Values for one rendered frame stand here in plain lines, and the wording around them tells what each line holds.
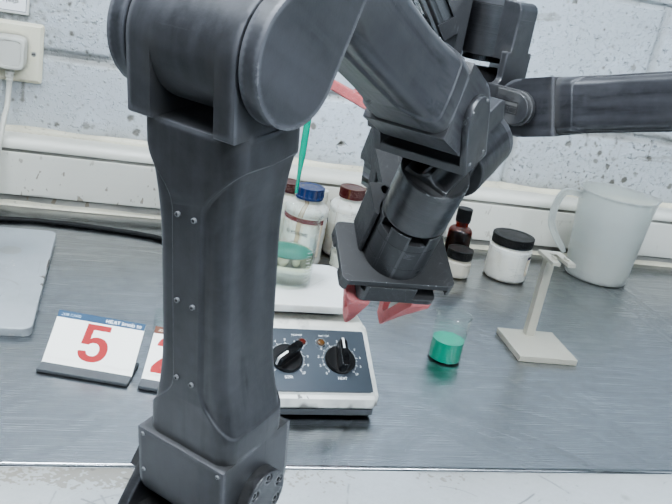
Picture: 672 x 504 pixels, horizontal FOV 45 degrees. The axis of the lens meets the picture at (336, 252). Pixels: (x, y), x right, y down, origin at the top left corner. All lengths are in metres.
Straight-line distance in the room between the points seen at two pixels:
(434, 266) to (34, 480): 0.37
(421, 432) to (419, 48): 0.44
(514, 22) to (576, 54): 0.61
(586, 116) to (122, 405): 0.52
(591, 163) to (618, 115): 0.73
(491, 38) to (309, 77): 0.50
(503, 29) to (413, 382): 0.39
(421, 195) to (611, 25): 0.91
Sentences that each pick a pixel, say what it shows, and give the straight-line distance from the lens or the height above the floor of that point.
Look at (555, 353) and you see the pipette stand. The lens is 1.08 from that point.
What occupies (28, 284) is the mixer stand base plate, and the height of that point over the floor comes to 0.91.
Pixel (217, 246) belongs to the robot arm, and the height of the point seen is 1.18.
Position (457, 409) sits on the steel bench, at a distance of 0.90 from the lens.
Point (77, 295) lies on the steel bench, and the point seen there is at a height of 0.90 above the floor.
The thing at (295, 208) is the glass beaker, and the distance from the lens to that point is 0.90.
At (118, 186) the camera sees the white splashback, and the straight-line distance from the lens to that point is 1.28.
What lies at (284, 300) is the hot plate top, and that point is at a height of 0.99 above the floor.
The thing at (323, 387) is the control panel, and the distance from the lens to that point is 0.81.
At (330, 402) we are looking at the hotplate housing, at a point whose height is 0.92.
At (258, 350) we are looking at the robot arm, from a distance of 0.46.
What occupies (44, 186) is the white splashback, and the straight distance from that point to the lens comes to 1.29.
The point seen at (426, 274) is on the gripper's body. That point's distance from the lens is 0.71.
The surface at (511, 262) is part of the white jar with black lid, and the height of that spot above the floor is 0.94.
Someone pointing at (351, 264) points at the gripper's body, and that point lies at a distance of 0.69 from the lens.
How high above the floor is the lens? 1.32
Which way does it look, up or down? 19 degrees down
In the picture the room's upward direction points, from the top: 11 degrees clockwise
